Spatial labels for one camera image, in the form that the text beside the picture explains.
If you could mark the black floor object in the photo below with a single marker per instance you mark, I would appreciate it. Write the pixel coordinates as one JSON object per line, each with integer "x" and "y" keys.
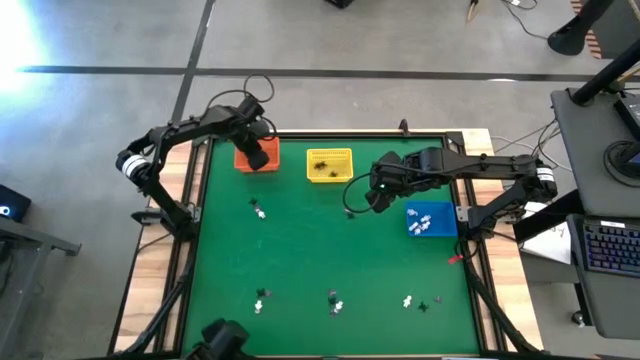
{"x": 340, "y": 3}

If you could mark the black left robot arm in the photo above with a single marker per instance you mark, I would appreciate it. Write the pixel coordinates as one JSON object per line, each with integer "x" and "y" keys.
{"x": 185, "y": 129}

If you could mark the green table mat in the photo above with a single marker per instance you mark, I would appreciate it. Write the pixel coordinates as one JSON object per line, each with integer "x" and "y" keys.
{"x": 310, "y": 260}

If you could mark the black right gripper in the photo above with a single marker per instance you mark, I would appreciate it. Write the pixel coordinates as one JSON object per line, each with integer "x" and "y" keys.
{"x": 400, "y": 175}

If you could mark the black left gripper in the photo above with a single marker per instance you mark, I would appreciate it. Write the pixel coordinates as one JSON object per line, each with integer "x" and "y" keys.
{"x": 257, "y": 159}

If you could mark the black caster wheel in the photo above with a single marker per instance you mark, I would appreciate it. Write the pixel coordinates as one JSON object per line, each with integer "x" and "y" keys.
{"x": 578, "y": 318}

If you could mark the grey metal base bracket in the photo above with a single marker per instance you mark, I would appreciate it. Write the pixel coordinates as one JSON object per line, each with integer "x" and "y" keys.
{"x": 462, "y": 214}

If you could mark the wood-coloured tool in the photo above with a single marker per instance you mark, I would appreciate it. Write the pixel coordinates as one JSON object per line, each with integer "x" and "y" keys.
{"x": 472, "y": 10}

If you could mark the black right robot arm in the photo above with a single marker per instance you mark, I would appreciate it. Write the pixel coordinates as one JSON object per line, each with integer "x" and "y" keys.
{"x": 490, "y": 165}

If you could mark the white paper sheet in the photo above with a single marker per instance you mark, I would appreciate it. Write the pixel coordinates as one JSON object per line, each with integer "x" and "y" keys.
{"x": 550, "y": 245}

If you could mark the yellow plastic basket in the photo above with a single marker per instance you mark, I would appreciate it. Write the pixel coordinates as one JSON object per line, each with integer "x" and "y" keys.
{"x": 345, "y": 156}

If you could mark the black frame bracket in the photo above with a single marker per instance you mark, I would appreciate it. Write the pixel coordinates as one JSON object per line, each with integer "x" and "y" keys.
{"x": 403, "y": 126}

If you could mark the black box device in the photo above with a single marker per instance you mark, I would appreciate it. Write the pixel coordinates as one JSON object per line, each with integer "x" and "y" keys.
{"x": 630, "y": 112}

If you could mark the orange plastic basket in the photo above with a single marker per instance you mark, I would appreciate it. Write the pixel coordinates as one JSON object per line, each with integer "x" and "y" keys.
{"x": 241, "y": 164}

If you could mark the dark box with striped edge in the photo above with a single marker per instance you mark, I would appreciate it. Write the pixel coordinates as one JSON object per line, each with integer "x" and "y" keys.
{"x": 620, "y": 30}

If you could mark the blue plastic basket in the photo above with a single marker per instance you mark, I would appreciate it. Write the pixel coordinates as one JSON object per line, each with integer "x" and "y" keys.
{"x": 445, "y": 215}

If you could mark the black device with light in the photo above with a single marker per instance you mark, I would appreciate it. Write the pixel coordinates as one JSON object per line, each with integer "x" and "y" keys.
{"x": 17, "y": 200}

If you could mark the black desk support beam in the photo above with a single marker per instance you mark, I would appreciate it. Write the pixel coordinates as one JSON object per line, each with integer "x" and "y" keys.
{"x": 532, "y": 227}

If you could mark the black slanted pole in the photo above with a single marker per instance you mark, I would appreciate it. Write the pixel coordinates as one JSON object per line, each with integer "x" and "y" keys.
{"x": 605, "y": 75}

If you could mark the black stand base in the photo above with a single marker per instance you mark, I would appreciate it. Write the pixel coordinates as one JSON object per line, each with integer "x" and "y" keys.
{"x": 570, "y": 37}

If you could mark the black aluminium table frame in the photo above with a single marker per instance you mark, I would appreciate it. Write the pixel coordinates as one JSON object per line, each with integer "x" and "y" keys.
{"x": 350, "y": 135}

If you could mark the grey side desk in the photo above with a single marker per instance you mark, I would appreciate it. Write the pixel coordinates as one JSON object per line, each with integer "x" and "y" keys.
{"x": 20, "y": 300}

